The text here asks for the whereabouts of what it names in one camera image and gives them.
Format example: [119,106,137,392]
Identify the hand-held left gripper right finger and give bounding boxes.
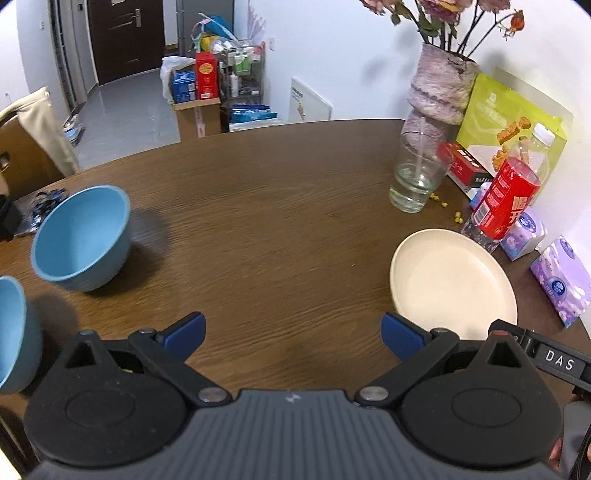
[355,312,534,409]

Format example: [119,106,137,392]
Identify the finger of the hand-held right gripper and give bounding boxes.
[488,318,537,357]

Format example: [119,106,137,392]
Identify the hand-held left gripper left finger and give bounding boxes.
[55,311,233,408]

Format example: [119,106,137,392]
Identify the cream plate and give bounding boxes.
[390,228,519,343]

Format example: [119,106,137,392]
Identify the blue ribbed bowl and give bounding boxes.
[31,185,131,292]
[0,275,44,395]

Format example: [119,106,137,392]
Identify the person's right hand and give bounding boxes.
[549,436,565,474]

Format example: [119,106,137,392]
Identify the large purple tissue pack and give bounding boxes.
[530,236,591,329]

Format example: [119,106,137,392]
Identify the small purple tissue pack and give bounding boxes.
[501,205,548,262]

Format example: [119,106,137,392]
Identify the red label bottle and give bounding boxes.
[462,122,556,253]

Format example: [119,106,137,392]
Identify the scattered yellow crumbs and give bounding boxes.
[429,193,465,225]

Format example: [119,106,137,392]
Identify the drinking glass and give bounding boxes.
[389,131,456,214]

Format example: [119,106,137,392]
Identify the flat red carton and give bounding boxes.
[436,141,498,193]

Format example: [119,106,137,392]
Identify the white straw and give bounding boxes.
[414,117,426,182]

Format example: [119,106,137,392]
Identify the black cup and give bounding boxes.
[0,194,22,241]

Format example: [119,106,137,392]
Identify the cardboard box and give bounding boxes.
[174,97,223,141]

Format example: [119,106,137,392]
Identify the green snack bag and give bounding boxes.
[455,73,570,204]

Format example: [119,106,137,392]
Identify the blue packets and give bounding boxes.
[228,104,279,126]

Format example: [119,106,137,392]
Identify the wooden chair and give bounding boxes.
[0,115,66,200]

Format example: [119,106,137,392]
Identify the blue carton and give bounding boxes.
[172,70,199,103]

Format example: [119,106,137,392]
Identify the mottled vase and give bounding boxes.
[406,43,482,134]

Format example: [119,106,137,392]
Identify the beige cloth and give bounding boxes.
[0,87,82,177]

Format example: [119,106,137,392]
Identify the white board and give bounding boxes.
[288,78,334,123]

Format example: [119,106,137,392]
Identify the tall red carton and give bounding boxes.
[195,52,221,100]

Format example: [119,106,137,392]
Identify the white plastic bag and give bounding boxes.
[160,56,197,100]

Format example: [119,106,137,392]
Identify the dark door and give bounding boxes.
[88,0,166,86]

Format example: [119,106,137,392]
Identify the blue bag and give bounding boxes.
[194,14,242,52]

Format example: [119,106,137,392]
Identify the dried rose bouquet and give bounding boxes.
[360,0,527,58]

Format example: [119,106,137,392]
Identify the grey refrigerator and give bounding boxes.
[176,0,236,28]

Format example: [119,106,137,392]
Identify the blue lanyard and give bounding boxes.
[14,187,71,236]

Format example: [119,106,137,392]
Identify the wire rack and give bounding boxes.
[217,41,267,114]

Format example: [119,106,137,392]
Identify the purple wall sticker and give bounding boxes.
[247,6,267,38]

